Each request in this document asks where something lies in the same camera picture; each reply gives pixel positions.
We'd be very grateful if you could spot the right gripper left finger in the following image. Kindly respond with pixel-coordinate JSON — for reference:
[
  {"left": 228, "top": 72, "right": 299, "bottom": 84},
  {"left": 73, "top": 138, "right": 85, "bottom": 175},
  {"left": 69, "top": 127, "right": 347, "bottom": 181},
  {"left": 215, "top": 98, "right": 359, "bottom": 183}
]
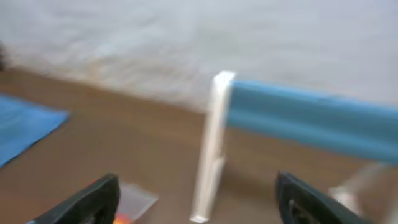
[{"left": 26, "top": 173, "right": 121, "bottom": 224}]

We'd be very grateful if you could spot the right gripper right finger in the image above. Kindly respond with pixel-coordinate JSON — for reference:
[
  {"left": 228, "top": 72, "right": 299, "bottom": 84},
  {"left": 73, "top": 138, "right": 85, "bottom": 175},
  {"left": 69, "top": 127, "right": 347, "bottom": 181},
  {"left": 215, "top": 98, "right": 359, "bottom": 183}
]
[{"left": 275, "top": 170, "right": 374, "bottom": 224}]

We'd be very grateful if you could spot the red and yellow tip box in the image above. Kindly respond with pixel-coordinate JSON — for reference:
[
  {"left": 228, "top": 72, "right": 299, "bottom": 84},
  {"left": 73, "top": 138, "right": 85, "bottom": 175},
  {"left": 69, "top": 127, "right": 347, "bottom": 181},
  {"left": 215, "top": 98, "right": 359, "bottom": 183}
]
[{"left": 113, "top": 182, "right": 160, "bottom": 224}]

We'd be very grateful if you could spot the white and blue stand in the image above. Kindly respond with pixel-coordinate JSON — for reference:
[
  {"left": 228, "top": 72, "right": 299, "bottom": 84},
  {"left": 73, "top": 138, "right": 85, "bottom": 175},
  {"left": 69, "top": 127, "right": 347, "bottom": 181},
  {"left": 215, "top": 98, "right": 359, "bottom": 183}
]
[{"left": 188, "top": 70, "right": 398, "bottom": 224}]

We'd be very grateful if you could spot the blue cloth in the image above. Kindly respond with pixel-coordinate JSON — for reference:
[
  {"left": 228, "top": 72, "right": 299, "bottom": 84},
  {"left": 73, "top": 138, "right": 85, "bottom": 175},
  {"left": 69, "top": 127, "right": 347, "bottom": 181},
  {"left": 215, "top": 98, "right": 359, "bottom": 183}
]
[{"left": 0, "top": 93, "right": 71, "bottom": 170}]

